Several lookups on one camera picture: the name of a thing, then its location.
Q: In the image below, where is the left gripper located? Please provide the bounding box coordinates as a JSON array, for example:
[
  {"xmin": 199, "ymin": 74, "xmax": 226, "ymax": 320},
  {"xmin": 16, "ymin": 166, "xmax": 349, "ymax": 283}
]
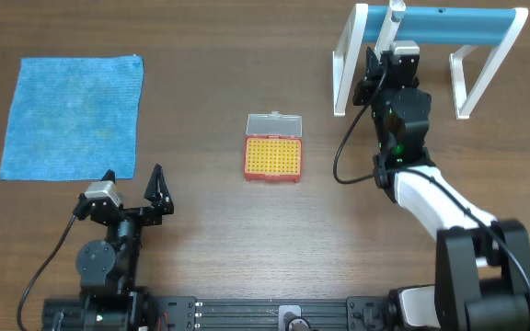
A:
[{"xmin": 74, "ymin": 164, "xmax": 175, "ymax": 226}]

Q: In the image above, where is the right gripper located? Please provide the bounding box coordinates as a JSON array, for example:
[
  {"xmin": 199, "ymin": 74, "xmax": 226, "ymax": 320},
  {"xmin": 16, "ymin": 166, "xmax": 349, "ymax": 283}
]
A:
[{"xmin": 353, "ymin": 47, "xmax": 421, "ymax": 106}]

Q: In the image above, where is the white pipette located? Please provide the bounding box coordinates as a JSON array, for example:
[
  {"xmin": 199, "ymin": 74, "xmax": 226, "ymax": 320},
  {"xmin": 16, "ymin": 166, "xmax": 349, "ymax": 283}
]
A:
[{"xmin": 374, "ymin": 0, "xmax": 407, "ymax": 54}]

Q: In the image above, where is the blue cloth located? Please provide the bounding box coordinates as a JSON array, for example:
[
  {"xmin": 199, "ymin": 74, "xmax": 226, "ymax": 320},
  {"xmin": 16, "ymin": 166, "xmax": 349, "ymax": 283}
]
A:
[{"xmin": 0, "ymin": 55, "xmax": 145, "ymax": 182}]

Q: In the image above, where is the white and blue stand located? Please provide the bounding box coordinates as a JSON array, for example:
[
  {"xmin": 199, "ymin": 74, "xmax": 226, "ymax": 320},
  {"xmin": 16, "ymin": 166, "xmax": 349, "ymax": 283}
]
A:
[{"xmin": 331, "ymin": 4, "xmax": 530, "ymax": 120}]

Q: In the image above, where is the red and yellow tip box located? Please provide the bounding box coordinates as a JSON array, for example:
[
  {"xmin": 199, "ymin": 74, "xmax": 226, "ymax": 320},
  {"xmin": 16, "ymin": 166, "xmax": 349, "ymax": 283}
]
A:
[{"xmin": 243, "ymin": 110, "xmax": 304, "ymax": 184}]

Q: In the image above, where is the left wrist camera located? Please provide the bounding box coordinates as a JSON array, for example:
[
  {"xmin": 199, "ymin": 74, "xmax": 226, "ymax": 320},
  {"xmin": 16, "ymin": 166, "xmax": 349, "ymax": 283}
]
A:
[{"xmin": 84, "ymin": 180, "xmax": 124, "ymax": 208}]

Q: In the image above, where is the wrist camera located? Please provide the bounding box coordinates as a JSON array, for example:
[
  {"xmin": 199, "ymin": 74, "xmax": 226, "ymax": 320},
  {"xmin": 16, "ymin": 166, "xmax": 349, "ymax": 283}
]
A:
[
  {"xmin": 84, "ymin": 180, "xmax": 124, "ymax": 208},
  {"xmin": 389, "ymin": 40, "xmax": 421, "ymax": 57}
]

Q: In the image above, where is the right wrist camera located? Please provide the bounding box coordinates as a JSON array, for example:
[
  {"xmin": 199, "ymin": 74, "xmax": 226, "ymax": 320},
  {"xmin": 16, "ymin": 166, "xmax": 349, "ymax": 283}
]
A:
[{"xmin": 389, "ymin": 40, "xmax": 421, "ymax": 57}]

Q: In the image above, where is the black cable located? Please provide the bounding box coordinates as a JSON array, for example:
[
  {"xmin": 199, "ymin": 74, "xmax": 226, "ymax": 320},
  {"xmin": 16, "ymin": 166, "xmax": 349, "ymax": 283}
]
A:
[
  {"xmin": 332, "ymin": 63, "xmax": 390, "ymax": 185},
  {"xmin": 16, "ymin": 213, "xmax": 78, "ymax": 331}
]

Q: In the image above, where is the mounting rail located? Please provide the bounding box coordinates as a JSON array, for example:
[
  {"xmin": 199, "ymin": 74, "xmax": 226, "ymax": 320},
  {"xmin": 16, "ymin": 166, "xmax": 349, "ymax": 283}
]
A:
[{"xmin": 41, "ymin": 296, "xmax": 398, "ymax": 331}]

